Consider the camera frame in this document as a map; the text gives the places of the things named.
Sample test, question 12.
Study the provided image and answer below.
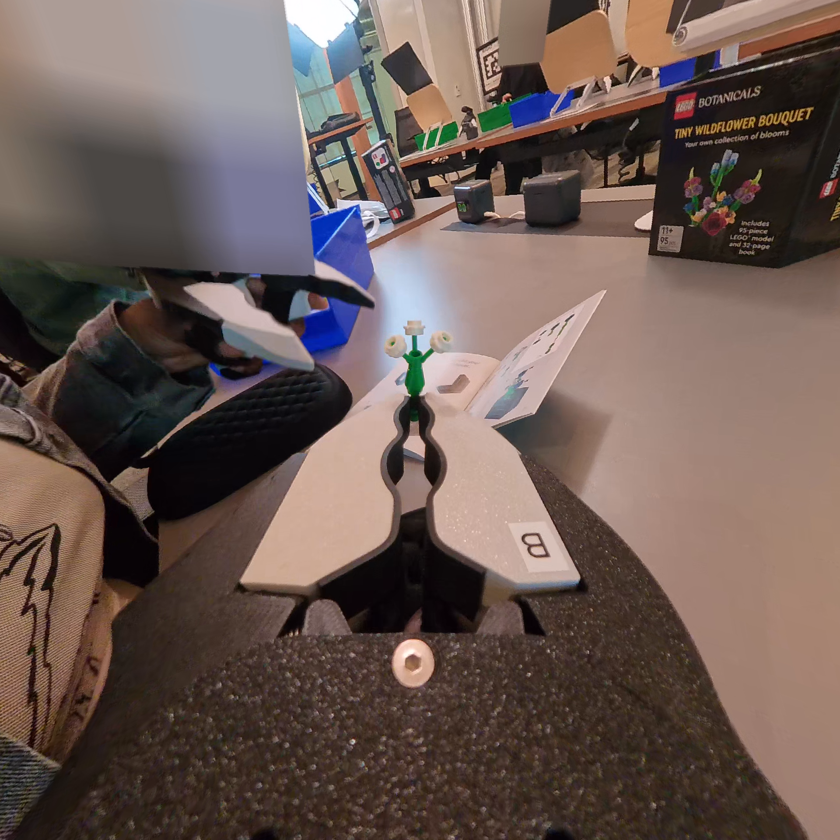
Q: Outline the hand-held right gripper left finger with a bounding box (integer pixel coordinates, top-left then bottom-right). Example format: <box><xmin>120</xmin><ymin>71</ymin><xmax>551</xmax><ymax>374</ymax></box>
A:
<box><xmin>239</xmin><ymin>394</ymin><xmax>403</xmax><ymax>595</ymax></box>

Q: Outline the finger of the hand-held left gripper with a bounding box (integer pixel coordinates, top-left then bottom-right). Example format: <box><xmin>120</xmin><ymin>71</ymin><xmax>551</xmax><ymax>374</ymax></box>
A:
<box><xmin>184</xmin><ymin>281</ymin><xmax>317</xmax><ymax>373</ymax></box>
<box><xmin>289</xmin><ymin>259</ymin><xmax>376</xmax><ymax>322</ymax></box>

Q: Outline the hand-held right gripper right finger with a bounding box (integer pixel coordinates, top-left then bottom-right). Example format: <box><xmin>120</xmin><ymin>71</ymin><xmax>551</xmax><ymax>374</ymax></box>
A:
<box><xmin>420</xmin><ymin>395</ymin><xmax>583</xmax><ymax>601</ymax></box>

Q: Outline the green lego flower stem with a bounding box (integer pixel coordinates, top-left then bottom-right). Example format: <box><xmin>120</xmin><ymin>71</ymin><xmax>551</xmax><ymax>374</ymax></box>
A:
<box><xmin>384</xmin><ymin>318</ymin><xmax>455</xmax><ymax>422</ymax></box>

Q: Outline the person's left forearm denim sleeve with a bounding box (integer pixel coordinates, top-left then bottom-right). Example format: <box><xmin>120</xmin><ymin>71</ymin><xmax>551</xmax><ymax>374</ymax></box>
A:
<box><xmin>23</xmin><ymin>302</ymin><xmax>217</xmax><ymax>483</ymax></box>

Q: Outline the lego instruction booklet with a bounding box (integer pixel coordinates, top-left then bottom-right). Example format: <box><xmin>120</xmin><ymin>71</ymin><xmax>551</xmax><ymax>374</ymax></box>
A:
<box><xmin>346</xmin><ymin>289</ymin><xmax>608</xmax><ymax>434</ymax></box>

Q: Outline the person's left hand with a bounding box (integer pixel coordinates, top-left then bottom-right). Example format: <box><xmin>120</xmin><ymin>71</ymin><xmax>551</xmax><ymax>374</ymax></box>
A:
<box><xmin>123</xmin><ymin>292</ymin><xmax>265</xmax><ymax>376</ymax></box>

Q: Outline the large blue plastic bin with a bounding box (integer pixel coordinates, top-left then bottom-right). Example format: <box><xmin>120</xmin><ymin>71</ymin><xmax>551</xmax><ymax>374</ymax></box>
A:
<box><xmin>210</xmin><ymin>205</ymin><xmax>375</xmax><ymax>380</ymax></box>

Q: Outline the black padded wrist rest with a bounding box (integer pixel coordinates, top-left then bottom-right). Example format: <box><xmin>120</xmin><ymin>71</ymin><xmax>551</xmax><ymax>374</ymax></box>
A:
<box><xmin>146</xmin><ymin>363</ymin><xmax>353</xmax><ymax>521</ymax></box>

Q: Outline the small black product box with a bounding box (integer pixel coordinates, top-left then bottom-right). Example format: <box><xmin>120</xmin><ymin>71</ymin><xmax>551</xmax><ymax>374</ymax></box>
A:
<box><xmin>362</xmin><ymin>139</ymin><xmax>416</xmax><ymax>224</ymax></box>

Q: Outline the grey power station green display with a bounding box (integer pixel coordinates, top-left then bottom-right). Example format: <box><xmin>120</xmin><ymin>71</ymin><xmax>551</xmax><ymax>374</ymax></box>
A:
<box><xmin>454</xmin><ymin>180</ymin><xmax>495</xmax><ymax>224</ymax></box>

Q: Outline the black light stand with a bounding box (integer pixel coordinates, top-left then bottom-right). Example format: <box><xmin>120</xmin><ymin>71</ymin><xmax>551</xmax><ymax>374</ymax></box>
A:
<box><xmin>357</xmin><ymin>20</ymin><xmax>389</xmax><ymax>142</ymax></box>

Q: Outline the upturned wooden chair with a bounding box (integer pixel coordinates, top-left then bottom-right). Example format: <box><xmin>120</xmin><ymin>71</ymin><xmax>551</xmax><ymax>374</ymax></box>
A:
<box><xmin>381</xmin><ymin>42</ymin><xmax>455</xmax><ymax>151</ymax></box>
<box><xmin>623</xmin><ymin>0</ymin><xmax>677</xmax><ymax>86</ymax></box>
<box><xmin>541</xmin><ymin>10</ymin><xmax>618</xmax><ymax>116</ymax></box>

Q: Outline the dark grey power station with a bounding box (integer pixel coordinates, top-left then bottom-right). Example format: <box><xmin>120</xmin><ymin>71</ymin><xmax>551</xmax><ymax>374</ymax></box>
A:
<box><xmin>523</xmin><ymin>170</ymin><xmax>583</xmax><ymax>228</ymax></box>

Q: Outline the black studio light panel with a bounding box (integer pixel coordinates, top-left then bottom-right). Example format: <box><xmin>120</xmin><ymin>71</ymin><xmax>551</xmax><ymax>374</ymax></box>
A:
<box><xmin>326</xmin><ymin>20</ymin><xmax>365</xmax><ymax>83</ymax></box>

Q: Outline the black and white marker tag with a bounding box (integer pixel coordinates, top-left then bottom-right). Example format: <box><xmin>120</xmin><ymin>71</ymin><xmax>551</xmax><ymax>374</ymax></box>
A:
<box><xmin>476</xmin><ymin>38</ymin><xmax>503</xmax><ymax>98</ymax></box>

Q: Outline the black desk mat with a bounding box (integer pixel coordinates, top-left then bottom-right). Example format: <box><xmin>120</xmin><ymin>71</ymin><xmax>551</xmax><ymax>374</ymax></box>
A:
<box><xmin>441</xmin><ymin>197</ymin><xmax>657</xmax><ymax>238</ymax></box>

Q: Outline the person's torso in printed shirt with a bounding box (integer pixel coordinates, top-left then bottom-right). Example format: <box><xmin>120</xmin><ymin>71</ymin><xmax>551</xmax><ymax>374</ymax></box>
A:
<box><xmin>0</xmin><ymin>259</ymin><xmax>161</xmax><ymax>840</ymax></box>

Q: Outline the long wooden table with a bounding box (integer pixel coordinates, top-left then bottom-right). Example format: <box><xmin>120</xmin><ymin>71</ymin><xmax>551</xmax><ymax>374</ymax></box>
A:
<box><xmin>399</xmin><ymin>85</ymin><xmax>670</xmax><ymax>172</ymax></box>

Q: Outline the black printed cardboard box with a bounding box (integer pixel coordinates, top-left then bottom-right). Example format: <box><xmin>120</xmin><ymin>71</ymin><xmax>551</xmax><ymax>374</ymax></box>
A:
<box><xmin>648</xmin><ymin>49</ymin><xmax>840</xmax><ymax>269</ymax></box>

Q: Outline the white metal tube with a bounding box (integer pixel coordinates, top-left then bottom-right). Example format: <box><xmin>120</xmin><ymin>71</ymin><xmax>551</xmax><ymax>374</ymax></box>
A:
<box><xmin>669</xmin><ymin>0</ymin><xmax>840</xmax><ymax>56</ymax></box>

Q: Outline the orange frame desk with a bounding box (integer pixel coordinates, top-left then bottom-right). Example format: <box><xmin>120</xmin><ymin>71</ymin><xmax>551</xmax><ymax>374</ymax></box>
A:
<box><xmin>308</xmin><ymin>118</ymin><xmax>375</xmax><ymax>204</ymax></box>

